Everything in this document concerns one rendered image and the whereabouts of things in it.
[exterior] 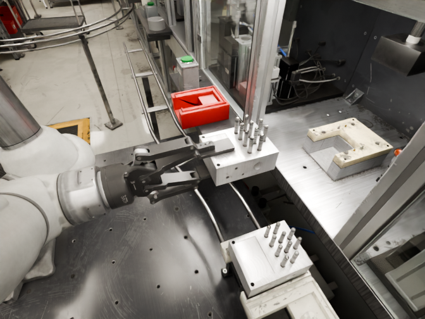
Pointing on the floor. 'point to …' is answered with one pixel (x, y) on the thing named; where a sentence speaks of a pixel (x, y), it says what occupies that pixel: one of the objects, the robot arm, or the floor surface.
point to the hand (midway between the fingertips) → (215, 158)
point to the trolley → (33, 25)
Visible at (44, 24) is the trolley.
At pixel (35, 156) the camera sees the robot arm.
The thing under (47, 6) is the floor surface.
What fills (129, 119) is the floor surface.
